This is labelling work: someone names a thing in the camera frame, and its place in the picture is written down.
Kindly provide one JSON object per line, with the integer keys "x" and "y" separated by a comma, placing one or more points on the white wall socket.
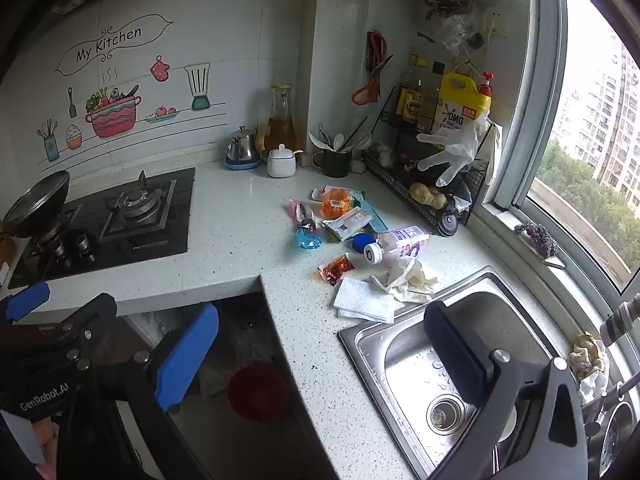
{"x": 496, "y": 22}

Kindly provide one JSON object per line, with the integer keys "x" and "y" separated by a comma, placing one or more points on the steel pot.
{"x": 617, "y": 430}

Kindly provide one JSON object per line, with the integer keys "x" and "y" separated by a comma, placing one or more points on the red plastic bin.
{"x": 257, "y": 392}

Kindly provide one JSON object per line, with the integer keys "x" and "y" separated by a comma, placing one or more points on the small steel teapot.
{"x": 241, "y": 145}

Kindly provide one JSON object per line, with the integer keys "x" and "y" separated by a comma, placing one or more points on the glass oil carafe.
{"x": 281, "y": 130}

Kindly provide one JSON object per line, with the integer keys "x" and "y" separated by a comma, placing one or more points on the purple and white bottle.
{"x": 402, "y": 242}

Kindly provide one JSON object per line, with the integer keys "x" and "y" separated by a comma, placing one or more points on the black round lid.
{"x": 447, "y": 223}

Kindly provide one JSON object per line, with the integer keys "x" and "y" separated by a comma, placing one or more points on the window frame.
{"x": 530, "y": 110}

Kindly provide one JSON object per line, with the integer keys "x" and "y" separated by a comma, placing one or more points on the blue round lid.
{"x": 361, "y": 243}

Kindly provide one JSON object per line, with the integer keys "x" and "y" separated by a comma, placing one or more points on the garlic bulb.
{"x": 384, "y": 152}

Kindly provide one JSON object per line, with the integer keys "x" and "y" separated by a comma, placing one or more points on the white lidded jar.
{"x": 281, "y": 162}

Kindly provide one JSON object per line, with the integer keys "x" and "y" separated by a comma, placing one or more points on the white spoon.
{"x": 317, "y": 139}

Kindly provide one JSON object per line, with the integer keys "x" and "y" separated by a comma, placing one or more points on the black mug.
{"x": 334, "y": 164}

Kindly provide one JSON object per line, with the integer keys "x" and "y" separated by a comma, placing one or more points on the blue tray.
{"x": 243, "y": 164}

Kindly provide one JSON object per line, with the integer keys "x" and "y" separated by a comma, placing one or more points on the steel faucet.
{"x": 622, "y": 317}

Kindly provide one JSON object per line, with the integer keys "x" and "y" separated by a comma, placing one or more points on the black wok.
{"x": 35, "y": 205}

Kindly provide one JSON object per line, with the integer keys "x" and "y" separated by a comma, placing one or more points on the steel sink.
{"x": 405, "y": 355}

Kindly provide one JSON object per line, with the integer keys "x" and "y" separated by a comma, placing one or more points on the clear plastic glove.
{"x": 457, "y": 152}

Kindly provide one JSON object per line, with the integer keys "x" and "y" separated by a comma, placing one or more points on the black gas stove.
{"x": 135, "y": 225}

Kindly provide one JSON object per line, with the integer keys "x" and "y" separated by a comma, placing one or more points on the teal scrubbing brush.
{"x": 375, "y": 217}

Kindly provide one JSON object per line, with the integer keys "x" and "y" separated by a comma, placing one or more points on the clear plastic bag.
{"x": 455, "y": 32}

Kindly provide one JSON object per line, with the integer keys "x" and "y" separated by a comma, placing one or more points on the white paper towel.
{"x": 362, "y": 300}

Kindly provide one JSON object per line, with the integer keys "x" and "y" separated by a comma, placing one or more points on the kitchen wall decal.
{"x": 112, "y": 110}

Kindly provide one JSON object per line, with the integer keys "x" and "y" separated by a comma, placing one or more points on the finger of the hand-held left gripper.
{"x": 92, "y": 317}
{"x": 25, "y": 301}

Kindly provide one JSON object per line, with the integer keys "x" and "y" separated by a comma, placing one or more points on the red sauce packet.
{"x": 336, "y": 269}

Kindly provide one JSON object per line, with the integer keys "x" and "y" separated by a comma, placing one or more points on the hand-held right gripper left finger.
{"x": 186, "y": 355}

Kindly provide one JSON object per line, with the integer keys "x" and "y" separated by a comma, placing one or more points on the yellow detergent bottle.
{"x": 462, "y": 105}

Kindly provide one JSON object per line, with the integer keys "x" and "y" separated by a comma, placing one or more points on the black chopsticks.
{"x": 353, "y": 134}

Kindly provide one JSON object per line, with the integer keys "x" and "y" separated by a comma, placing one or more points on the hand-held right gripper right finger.
{"x": 457, "y": 355}

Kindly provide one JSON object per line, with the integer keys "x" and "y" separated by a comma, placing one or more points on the pink wrapper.
{"x": 301, "y": 212}

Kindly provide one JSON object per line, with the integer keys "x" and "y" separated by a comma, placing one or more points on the dark sauce bottle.
{"x": 407, "y": 95}
{"x": 425, "y": 100}

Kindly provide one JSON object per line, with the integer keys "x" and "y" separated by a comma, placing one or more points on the dark purple bunch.
{"x": 540, "y": 237}

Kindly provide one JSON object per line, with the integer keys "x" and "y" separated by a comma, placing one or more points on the beige rag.
{"x": 586, "y": 355}

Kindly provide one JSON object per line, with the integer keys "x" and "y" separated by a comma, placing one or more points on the crumpled white glove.
{"x": 407, "y": 282}

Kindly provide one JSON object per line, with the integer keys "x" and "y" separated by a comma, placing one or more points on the apartment buildings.
{"x": 607, "y": 125}

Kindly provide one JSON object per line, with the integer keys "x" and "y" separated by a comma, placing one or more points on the long white packet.
{"x": 350, "y": 222}

